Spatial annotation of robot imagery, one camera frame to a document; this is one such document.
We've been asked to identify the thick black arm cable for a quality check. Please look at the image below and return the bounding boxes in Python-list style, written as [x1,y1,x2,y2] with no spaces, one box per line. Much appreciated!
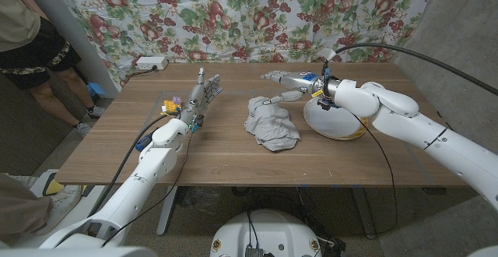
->
[88,112,180,217]
[332,42,498,97]

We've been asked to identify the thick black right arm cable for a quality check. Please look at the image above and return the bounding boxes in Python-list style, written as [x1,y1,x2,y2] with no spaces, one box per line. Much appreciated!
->
[332,42,498,97]

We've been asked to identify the grey table leg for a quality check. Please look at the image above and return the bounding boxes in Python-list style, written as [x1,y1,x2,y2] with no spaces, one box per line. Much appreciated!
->
[156,185,179,237]
[352,187,377,239]

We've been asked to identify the white power strip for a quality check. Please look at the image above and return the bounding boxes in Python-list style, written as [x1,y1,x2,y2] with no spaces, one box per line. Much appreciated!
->
[135,56,170,72]

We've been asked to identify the floral fruit print backdrop cloth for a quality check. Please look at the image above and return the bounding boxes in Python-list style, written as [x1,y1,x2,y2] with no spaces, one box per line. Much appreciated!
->
[46,0,439,89]

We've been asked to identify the white paper plate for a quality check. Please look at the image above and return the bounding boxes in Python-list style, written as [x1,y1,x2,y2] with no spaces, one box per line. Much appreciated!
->
[303,96,369,141]

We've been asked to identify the black power strip cable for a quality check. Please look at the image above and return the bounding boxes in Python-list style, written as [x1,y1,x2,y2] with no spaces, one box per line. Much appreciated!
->
[123,65,159,83]

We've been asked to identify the grey shirt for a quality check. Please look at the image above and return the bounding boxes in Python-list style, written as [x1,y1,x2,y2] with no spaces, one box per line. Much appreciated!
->
[244,96,302,153]

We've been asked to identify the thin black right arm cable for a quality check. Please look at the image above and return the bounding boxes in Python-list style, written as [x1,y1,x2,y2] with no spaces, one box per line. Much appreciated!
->
[348,108,399,238]

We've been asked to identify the person in beige shirt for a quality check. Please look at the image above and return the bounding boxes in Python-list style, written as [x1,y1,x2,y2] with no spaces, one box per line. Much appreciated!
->
[0,0,106,137]

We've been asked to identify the person in brown trousers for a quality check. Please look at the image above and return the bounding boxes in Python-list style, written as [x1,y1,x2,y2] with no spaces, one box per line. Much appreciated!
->
[0,173,82,242]

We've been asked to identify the black floor cable bundle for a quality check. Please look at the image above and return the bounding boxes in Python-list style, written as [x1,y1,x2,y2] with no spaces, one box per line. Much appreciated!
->
[231,186,347,256]

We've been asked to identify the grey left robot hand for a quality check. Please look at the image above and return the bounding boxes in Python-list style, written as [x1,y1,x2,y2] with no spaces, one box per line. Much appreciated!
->
[179,66,223,128]

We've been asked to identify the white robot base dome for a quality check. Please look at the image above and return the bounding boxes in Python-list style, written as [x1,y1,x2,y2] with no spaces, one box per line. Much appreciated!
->
[209,209,323,257]

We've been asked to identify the blue floor object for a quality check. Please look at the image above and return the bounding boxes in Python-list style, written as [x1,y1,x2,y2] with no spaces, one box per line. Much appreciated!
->
[86,82,106,100]

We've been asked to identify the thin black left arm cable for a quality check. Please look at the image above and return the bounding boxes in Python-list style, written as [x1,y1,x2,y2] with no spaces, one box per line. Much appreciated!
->
[100,128,195,248]

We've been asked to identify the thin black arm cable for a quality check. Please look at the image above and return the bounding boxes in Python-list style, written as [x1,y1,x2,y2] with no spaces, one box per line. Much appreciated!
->
[100,128,195,248]
[348,108,399,238]

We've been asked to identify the white robot chest edge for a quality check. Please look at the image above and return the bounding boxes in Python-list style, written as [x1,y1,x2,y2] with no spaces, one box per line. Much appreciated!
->
[0,245,159,257]

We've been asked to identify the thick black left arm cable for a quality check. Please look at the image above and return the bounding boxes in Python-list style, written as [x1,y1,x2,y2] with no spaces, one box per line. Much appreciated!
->
[88,112,180,217]

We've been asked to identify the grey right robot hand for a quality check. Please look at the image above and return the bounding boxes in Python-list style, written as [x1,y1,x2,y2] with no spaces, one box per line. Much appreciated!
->
[260,69,326,106]

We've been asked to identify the white yellow floor object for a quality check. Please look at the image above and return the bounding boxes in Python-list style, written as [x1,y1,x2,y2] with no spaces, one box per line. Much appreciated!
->
[30,168,66,198]

